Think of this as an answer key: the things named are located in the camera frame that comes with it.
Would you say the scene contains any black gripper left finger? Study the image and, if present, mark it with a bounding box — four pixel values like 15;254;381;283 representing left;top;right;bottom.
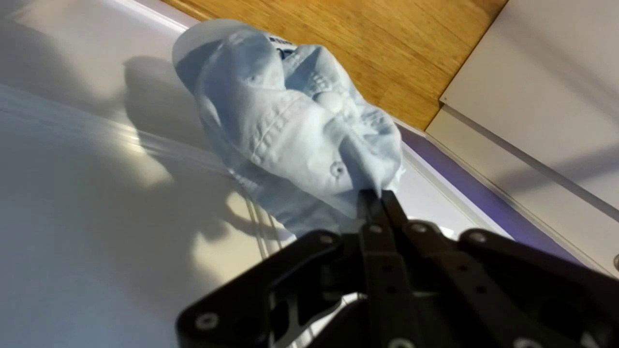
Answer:
357;190;421;348

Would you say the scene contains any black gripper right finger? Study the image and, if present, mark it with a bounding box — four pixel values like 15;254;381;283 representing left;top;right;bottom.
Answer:
379;192;578;348

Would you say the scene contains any light blue cap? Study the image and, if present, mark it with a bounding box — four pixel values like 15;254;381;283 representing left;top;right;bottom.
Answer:
172;20;402;236

